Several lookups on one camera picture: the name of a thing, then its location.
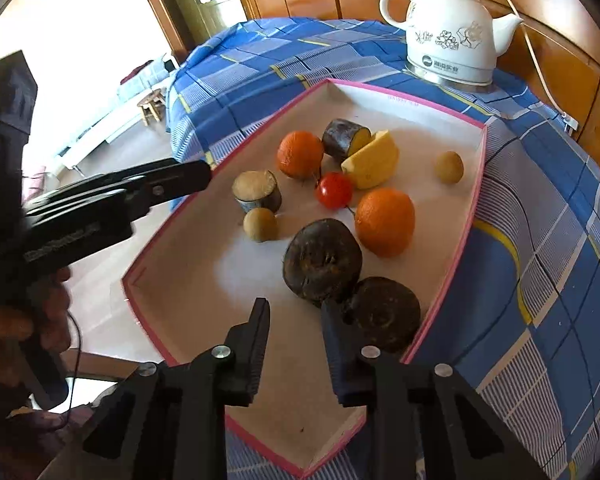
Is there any pale-cut sugarcane segment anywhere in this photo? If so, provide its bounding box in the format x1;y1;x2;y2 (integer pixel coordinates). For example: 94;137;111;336
232;170;283;214

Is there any small tan longan fruit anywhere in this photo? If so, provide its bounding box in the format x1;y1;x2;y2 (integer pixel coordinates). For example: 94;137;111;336
242;208;278;243

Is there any orange mandarin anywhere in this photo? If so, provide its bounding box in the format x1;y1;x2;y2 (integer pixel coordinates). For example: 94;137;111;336
276;130;324;181
354;188;415;258

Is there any dark brown water chestnut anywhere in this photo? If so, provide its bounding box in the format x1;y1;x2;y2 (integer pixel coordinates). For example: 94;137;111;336
283;218;363;308

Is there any red cherry tomato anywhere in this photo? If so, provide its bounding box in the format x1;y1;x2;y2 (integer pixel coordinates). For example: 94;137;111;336
314;172;353;210

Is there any dark sugarcane segment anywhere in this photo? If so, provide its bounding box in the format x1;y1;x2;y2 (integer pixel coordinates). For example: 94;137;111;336
322;118;373;164

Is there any yellow peeled fruit piece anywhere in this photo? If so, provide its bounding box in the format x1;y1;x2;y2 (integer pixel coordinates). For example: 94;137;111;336
340;130;400;190

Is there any person's left hand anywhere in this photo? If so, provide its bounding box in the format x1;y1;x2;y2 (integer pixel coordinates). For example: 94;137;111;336
0;266;71;387

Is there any white low furniture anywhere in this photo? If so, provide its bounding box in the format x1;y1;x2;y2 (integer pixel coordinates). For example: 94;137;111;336
46;54;180;177

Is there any small wooden stool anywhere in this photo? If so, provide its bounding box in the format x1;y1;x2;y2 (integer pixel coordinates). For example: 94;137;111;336
137;88;166;126

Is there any blue plaid tablecloth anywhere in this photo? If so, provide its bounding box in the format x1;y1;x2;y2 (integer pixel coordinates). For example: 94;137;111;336
166;18;600;479

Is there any pink-rimmed white tray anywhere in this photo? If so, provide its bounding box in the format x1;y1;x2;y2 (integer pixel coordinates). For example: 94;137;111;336
122;79;488;478

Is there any white ceramic electric kettle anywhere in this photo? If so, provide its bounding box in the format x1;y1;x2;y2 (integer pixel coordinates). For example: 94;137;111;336
379;0;522;88

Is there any white kettle power cord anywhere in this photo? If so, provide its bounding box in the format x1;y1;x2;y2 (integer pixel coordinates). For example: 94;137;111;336
458;0;580;137

